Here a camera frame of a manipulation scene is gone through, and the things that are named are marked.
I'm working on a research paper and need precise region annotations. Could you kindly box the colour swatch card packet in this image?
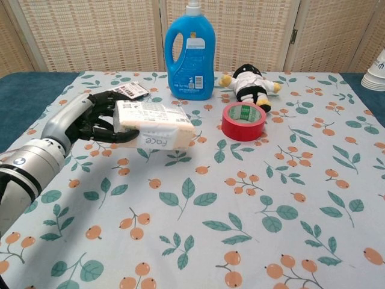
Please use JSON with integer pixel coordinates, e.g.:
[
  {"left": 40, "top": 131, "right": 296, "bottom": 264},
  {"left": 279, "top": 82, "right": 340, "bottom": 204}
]
[{"left": 112, "top": 81, "right": 150, "bottom": 99}]

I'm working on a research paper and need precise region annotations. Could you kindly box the red tape roll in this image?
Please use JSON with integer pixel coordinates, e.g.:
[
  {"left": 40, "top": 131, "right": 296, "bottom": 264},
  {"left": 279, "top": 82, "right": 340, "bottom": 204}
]
[{"left": 221, "top": 102, "right": 267, "bottom": 141}]

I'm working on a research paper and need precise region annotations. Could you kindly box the black white plush doll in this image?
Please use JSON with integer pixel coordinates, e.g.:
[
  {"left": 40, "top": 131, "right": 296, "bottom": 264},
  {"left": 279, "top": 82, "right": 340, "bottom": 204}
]
[{"left": 218, "top": 63, "right": 283, "bottom": 113}]

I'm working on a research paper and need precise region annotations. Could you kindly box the white Face tissue pack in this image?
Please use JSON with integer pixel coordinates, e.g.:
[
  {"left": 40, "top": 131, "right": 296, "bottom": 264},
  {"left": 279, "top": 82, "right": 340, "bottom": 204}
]
[{"left": 113, "top": 100, "right": 197, "bottom": 151}]

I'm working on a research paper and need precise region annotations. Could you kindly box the floral tablecloth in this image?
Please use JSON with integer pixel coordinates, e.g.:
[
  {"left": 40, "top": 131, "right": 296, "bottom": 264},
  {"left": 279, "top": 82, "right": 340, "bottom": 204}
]
[{"left": 0, "top": 70, "right": 385, "bottom": 289}]

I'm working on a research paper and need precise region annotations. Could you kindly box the woven folding screen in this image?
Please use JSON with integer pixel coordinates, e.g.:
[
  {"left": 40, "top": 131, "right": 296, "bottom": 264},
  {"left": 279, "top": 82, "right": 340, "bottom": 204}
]
[{"left": 0, "top": 0, "right": 385, "bottom": 73}]

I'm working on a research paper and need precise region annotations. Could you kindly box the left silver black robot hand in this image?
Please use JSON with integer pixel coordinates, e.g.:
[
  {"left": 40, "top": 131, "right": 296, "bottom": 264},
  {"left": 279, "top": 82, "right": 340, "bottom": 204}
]
[{"left": 42, "top": 90, "right": 141, "bottom": 151}]

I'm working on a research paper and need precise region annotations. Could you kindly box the white paper cup stack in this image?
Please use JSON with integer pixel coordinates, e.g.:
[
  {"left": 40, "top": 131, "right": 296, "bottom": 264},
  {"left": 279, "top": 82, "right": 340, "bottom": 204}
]
[{"left": 360, "top": 48, "right": 385, "bottom": 91}]

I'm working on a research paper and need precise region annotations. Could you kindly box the blue detergent pump bottle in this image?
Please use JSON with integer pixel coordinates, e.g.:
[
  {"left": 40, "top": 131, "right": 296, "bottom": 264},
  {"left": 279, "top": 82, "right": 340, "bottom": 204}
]
[{"left": 164, "top": 0, "right": 217, "bottom": 102}]

